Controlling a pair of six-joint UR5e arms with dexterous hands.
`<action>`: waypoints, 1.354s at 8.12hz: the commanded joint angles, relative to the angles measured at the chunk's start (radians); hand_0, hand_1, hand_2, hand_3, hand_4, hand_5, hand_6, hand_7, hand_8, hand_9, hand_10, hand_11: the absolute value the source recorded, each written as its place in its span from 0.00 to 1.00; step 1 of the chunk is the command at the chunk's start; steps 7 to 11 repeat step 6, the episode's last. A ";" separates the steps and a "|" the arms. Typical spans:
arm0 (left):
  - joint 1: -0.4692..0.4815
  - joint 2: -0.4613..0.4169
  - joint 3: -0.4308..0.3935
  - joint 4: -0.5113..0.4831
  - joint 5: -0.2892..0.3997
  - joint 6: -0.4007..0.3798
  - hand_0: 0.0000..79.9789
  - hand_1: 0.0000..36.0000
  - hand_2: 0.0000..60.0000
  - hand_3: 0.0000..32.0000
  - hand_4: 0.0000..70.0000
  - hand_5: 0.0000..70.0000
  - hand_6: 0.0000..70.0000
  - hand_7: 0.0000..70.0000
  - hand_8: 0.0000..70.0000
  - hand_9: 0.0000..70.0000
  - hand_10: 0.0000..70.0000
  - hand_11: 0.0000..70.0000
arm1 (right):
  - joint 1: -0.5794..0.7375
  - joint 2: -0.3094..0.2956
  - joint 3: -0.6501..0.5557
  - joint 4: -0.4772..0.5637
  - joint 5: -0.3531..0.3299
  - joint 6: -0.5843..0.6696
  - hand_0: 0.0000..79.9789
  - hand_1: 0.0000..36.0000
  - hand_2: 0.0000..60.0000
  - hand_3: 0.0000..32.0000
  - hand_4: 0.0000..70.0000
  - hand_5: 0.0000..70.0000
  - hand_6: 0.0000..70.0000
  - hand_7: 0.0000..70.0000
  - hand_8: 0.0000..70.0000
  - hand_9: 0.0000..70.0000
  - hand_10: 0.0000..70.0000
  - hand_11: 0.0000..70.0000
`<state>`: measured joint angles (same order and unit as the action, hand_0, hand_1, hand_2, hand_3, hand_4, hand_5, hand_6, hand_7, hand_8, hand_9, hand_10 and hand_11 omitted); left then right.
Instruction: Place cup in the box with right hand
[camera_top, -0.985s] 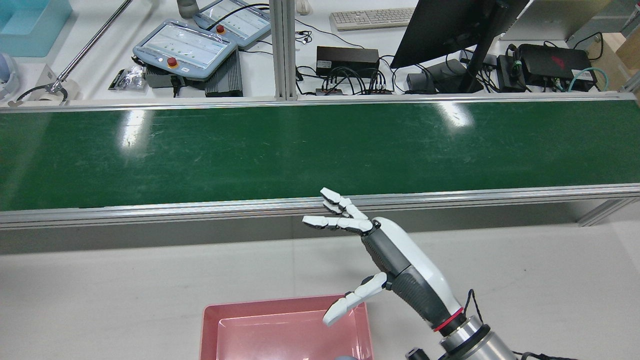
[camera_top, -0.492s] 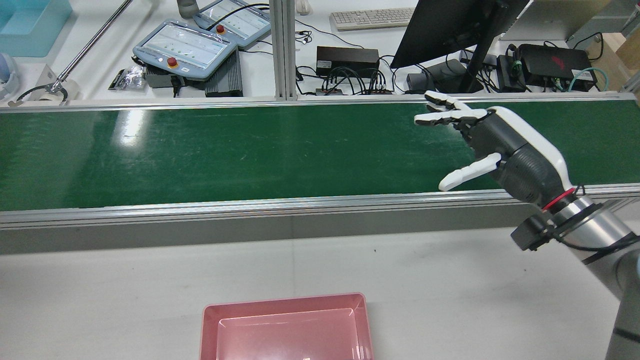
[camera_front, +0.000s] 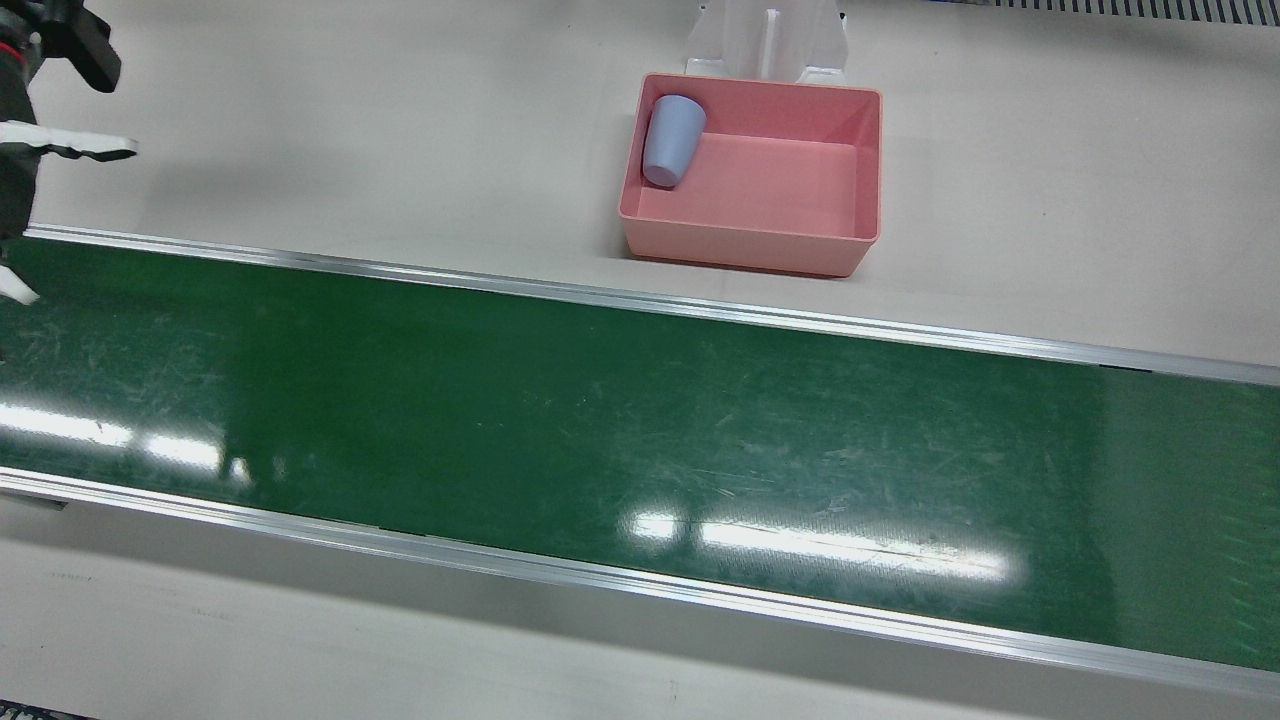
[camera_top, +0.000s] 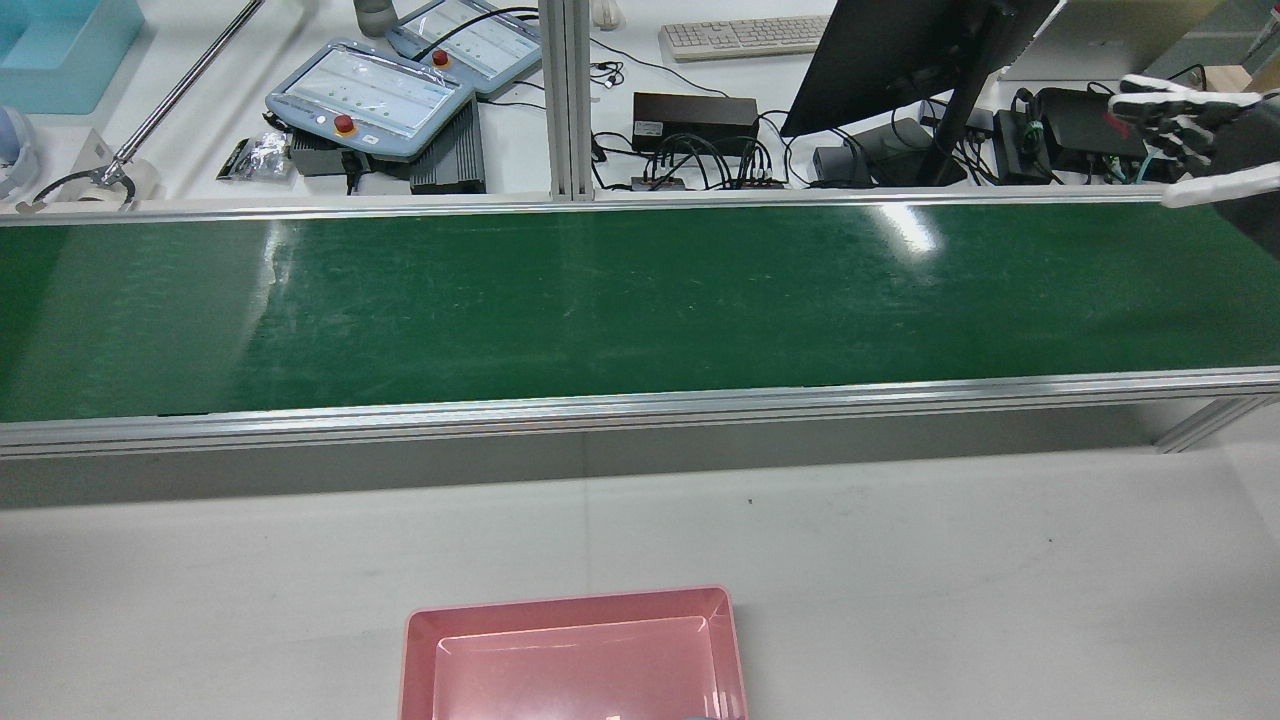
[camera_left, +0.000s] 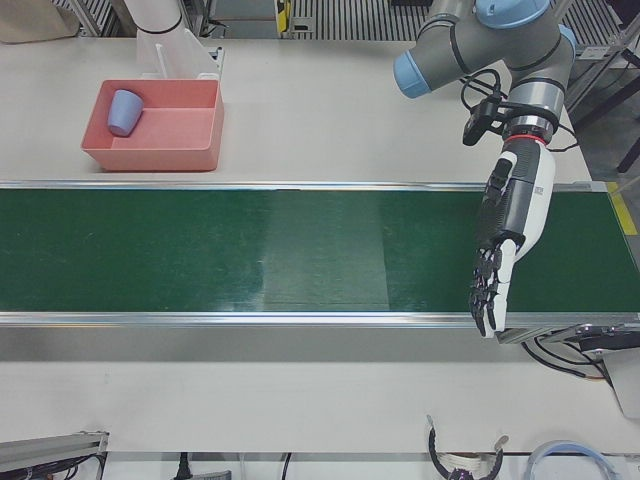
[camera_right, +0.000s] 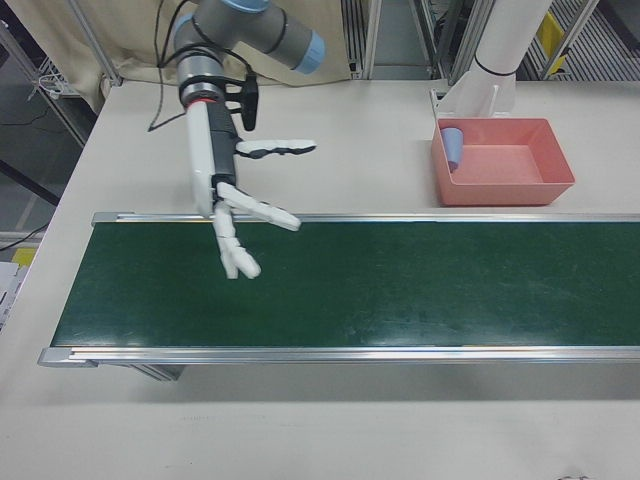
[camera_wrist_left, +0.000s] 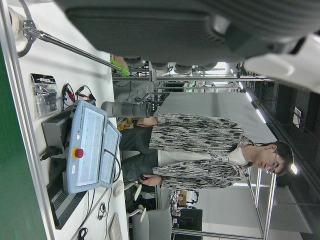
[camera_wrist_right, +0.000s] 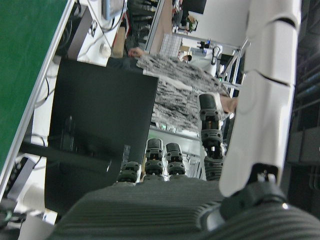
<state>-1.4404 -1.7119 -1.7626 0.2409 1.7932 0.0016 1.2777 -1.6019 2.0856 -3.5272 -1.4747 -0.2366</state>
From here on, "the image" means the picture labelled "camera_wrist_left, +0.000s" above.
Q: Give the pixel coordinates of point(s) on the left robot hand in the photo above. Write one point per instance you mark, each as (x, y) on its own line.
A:
(175, 30)

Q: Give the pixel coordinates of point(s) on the grey finned control box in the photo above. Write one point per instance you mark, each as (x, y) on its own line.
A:
(56, 130)

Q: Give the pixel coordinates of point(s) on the metal reacher grabber tool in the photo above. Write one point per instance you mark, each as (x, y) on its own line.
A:
(75, 48)

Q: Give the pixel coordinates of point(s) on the person in patterned jacket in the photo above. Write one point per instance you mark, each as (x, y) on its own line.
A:
(195, 140)

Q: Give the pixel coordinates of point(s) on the red black alligator clip leads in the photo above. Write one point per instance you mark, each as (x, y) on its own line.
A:
(67, 92)

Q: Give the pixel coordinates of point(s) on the plastic bag with black parts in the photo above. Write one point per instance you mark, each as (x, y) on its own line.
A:
(45, 97)

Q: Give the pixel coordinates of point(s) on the large blue teach pendant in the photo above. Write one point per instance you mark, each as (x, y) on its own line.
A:
(87, 150)

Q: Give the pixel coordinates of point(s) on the white tape roll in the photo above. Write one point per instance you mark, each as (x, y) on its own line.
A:
(13, 22)

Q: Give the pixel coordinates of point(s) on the black earphones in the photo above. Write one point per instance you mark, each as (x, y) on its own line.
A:
(101, 211)

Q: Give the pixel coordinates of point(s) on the grey office chair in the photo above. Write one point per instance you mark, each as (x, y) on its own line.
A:
(152, 225)

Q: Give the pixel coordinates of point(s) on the green conveyor belt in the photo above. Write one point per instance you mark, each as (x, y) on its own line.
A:
(12, 150)

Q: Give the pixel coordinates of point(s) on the white keyboard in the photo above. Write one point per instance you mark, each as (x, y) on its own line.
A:
(115, 228)

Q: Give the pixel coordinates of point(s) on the white chair frame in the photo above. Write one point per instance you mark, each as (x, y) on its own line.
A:
(138, 192)

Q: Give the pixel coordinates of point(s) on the aluminium frame rack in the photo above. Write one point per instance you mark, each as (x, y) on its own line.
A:
(268, 212)

